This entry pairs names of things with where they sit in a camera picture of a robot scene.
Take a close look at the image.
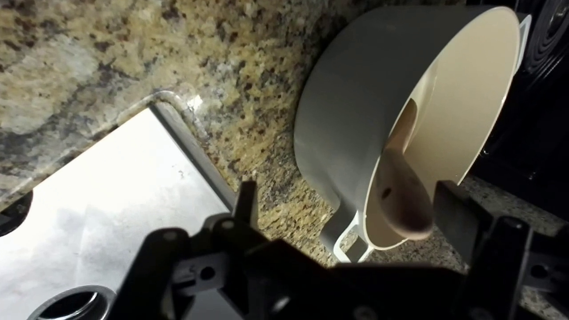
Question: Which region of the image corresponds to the cream ceramic bowl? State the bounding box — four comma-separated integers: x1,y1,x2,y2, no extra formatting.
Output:
292,4,534,267

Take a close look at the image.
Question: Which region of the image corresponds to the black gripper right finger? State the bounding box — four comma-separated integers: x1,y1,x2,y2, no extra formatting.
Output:
435,180,495,270

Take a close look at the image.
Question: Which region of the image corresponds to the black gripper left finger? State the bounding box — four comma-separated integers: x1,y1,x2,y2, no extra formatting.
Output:
234,180,260,231

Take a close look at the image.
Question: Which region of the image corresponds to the stainless steel sink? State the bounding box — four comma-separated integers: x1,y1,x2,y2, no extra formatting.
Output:
0,98,241,320

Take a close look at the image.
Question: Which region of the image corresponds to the wooden cooking stick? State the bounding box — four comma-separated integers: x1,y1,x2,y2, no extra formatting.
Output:
380,96,438,242

